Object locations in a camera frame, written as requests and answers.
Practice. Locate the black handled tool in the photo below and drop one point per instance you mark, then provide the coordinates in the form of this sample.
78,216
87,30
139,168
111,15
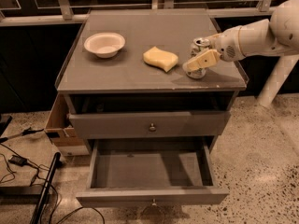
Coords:
23,133

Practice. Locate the white paper bowl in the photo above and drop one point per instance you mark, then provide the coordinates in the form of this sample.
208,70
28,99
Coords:
104,45

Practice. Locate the grey open middle drawer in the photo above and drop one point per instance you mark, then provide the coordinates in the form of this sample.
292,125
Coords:
140,172

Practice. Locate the green white 7up can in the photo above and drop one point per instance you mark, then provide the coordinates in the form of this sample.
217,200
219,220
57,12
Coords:
198,45

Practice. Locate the yellow sponge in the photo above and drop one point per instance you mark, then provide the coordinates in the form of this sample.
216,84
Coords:
160,58

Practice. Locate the grey top drawer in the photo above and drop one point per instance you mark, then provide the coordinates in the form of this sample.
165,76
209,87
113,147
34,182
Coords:
149,124

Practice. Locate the black pole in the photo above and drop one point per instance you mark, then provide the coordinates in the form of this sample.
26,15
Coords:
45,189

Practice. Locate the black power adapter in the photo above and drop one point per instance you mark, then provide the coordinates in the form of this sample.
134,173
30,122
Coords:
17,160

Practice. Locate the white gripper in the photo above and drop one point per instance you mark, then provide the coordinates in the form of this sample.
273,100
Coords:
226,44

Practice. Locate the grey drawer cabinet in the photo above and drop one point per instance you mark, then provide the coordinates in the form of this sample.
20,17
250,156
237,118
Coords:
125,84

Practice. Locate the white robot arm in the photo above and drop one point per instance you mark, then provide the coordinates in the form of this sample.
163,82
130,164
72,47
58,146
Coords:
276,36

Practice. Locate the white support column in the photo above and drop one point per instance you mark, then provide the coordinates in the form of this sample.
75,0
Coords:
276,79

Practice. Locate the cardboard box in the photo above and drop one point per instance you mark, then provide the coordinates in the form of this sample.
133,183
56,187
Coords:
61,133

